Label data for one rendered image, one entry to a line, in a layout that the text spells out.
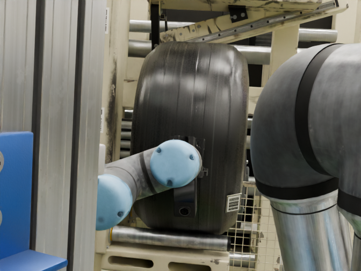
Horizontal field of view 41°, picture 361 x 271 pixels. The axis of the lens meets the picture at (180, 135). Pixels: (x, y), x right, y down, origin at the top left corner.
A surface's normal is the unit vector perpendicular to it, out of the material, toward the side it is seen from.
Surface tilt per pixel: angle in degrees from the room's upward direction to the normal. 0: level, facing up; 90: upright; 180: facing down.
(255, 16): 90
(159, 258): 90
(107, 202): 90
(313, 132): 105
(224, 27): 90
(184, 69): 47
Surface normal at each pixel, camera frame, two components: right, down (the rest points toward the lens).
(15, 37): 0.89, 0.10
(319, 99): -0.78, -0.08
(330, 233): 0.31, 0.23
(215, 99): -0.06, -0.36
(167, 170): -0.10, -0.04
